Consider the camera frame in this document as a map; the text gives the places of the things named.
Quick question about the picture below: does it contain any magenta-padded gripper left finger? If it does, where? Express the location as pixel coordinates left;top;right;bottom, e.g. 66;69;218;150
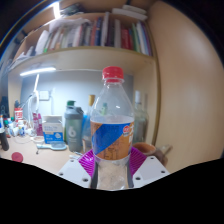
57;148;100;190

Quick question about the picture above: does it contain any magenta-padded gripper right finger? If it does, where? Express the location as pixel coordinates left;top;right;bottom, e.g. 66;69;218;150
126;146;172;190

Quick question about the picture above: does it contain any clear red-capped drink bottle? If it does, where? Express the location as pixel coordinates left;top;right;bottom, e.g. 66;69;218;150
89;65;136;191

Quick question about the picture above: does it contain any brown clay pot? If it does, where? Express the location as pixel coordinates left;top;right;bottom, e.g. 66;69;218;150
132;142;168;166

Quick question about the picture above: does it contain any light blue hairbrush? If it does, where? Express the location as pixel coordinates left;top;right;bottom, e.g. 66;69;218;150
35;141;68;152

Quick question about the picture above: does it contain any grey shaker bottle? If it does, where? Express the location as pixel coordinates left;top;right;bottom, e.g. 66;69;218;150
63;105;84;153

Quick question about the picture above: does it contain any white and blue carton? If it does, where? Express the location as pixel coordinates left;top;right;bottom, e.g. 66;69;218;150
41;114;65;144

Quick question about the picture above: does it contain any clear yellow-capped bottle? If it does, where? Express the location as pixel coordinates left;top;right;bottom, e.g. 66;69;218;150
81;94;97;151

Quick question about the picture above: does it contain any tall clear glass bottle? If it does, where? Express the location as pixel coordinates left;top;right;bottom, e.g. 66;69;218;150
132;90;150;144

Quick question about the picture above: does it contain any flat round red coaster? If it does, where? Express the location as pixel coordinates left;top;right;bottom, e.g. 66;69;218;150
10;151;24;163

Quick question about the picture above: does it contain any pink pouch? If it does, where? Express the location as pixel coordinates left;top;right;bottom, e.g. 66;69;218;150
32;112;44;136

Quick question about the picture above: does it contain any red and white canister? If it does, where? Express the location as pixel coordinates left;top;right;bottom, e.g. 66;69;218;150
13;107;24;123

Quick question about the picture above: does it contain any white power strip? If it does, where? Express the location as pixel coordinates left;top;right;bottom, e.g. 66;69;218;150
38;89;51;101

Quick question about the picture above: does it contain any white desk lamp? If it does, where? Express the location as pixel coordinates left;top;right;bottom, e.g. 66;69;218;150
19;66;58;111

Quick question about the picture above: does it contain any wooden shelf unit with books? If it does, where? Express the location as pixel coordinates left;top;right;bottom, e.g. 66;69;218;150
8;1;158;73

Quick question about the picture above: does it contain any white tube ceiling light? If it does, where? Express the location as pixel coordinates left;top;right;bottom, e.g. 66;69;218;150
52;1;62;19

